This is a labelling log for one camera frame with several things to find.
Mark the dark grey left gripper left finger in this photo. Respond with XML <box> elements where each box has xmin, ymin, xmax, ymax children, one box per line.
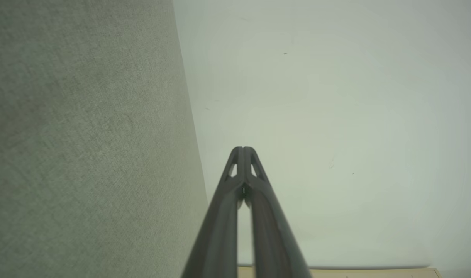
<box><xmin>181</xmin><ymin>146</ymin><xmax>244</xmax><ymax>278</ymax></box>

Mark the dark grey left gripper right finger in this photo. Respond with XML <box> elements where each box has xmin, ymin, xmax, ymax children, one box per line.
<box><xmin>243</xmin><ymin>146</ymin><xmax>312</xmax><ymax>278</ymax></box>

